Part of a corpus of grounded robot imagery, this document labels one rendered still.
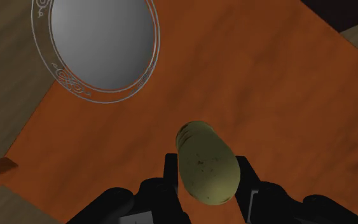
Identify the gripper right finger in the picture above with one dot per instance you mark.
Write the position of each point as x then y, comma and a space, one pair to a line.
268, 201

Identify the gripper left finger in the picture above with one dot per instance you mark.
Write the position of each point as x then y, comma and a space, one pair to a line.
154, 198

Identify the yellow-green potato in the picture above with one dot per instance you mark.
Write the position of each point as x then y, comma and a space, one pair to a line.
206, 167

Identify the orange wooden table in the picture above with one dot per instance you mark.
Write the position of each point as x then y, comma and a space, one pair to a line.
259, 93

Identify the grey plate with patterned rim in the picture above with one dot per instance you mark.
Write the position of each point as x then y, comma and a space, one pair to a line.
104, 43

